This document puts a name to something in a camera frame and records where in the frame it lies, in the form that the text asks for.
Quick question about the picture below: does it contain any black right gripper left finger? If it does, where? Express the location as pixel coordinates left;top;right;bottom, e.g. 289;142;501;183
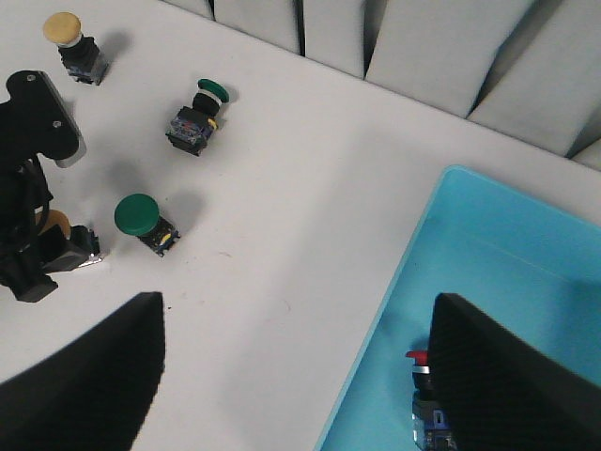
1;292;166;450

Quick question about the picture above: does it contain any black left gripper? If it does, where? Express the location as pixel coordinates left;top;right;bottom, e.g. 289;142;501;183
1;155;89;302

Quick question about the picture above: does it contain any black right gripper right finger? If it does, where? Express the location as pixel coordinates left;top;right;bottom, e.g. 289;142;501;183
428;293;600;450

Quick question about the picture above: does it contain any yellow mushroom push button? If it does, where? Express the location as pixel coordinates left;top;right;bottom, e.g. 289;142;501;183
39;210;104;273

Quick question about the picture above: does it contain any red mushroom push button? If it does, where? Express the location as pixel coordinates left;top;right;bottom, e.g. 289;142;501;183
406;350;457;450

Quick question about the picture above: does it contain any light blue plastic box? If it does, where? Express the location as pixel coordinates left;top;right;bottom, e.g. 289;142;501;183
316;166;600;450

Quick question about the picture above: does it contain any upright green push button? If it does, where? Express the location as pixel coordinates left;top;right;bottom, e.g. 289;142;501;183
114;193;181;257

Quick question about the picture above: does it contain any green push button lying down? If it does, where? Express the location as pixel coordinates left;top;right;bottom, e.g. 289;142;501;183
165;78;230;157

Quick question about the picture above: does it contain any upright yellow push button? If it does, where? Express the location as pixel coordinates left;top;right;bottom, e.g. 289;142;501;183
42;11;109;86

